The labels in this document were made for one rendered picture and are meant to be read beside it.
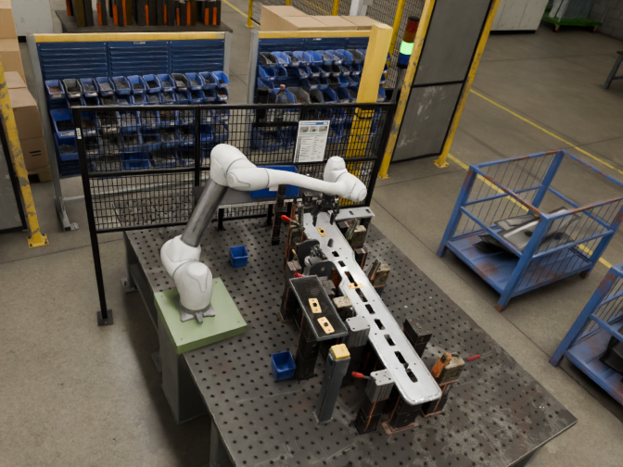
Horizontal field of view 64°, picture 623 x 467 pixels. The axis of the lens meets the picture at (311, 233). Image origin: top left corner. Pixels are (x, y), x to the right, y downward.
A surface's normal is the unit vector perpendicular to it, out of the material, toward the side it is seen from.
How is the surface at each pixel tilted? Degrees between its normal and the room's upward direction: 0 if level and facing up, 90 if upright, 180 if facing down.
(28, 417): 0
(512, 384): 0
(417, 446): 0
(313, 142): 90
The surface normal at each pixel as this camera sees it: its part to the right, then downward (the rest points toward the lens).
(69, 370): 0.14, -0.79
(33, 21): 0.51, 0.57
